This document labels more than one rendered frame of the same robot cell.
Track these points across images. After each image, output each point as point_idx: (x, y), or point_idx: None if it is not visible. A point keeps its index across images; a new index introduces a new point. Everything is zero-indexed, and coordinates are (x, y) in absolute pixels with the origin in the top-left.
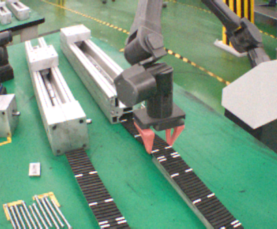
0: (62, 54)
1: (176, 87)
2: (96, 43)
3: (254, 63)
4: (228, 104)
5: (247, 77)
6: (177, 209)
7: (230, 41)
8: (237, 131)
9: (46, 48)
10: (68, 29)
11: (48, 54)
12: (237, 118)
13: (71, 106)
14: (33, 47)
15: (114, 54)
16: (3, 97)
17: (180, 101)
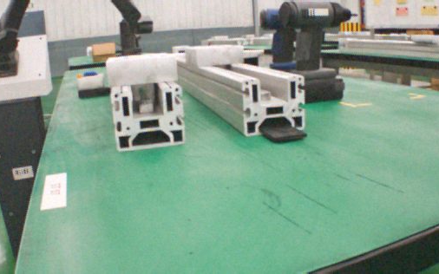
0: None
1: (62, 99)
2: (65, 150)
3: (16, 55)
4: (48, 88)
5: (46, 52)
6: None
7: (17, 41)
8: (67, 88)
9: (206, 48)
10: (153, 55)
11: (199, 47)
12: (38, 106)
13: (177, 54)
14: (266, 91)
15: (70, 122)
16: (246, 51)
17: (76, 94)
